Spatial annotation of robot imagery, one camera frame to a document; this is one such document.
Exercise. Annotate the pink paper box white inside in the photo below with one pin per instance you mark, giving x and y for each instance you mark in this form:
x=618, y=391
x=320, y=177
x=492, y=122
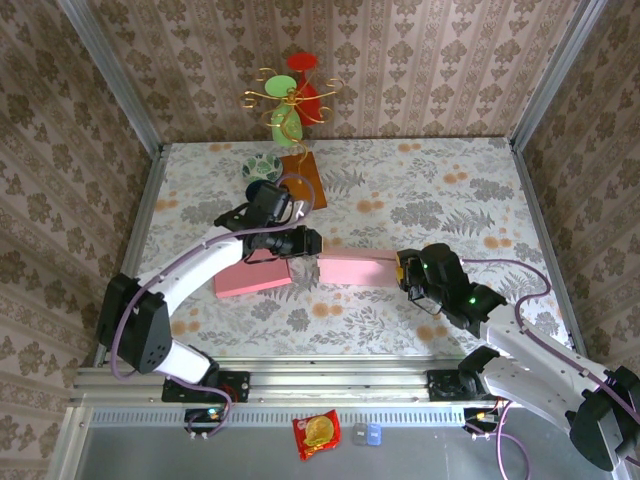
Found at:
x=355, y=270
x=255, y=280

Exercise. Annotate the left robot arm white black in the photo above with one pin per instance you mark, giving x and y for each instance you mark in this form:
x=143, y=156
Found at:
x=200, y=270

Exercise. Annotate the dark blue mug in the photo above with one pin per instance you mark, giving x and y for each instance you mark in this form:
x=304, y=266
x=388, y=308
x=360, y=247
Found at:
x=251, y=190

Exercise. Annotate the floral table mat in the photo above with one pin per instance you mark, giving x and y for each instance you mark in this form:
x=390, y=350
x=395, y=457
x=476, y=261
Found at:
x=350, y=330

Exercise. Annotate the leaf pattern bowl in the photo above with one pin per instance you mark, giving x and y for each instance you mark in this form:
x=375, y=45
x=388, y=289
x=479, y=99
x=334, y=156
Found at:
x=261, y=167

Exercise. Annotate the small right circuit board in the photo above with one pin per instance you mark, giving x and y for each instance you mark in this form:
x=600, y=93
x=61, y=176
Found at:
x=480, y=417

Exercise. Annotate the small circuit board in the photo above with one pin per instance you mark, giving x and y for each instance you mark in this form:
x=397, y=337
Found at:
x=205, y=417
x=480, y=417

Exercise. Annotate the small blue packet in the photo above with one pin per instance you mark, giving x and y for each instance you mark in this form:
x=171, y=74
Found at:
x=374, y=434

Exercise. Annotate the small grey packet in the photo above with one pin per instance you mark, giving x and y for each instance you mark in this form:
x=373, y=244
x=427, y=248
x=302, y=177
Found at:
x=359, y=434

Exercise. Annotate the red snack packet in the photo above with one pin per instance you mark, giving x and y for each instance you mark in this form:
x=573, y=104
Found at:
x=316, y=434

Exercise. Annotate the red plastic goblet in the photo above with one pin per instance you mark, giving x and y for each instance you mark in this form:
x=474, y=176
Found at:
x=302, y=61

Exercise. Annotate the small left circuit board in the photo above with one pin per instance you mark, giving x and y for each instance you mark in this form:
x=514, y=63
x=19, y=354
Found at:
x=205, y=417

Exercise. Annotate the grey metal shelf plate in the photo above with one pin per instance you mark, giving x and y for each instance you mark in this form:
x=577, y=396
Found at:
x=200, y=460

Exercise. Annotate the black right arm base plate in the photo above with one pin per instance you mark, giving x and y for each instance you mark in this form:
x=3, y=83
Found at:
x=440, y=386

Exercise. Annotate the aluminium extrusion frame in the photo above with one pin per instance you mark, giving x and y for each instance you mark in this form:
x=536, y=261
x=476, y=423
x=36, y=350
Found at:
x=340, y=385

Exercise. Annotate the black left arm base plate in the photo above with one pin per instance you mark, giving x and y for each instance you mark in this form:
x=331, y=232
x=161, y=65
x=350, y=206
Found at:
x=240, y=386

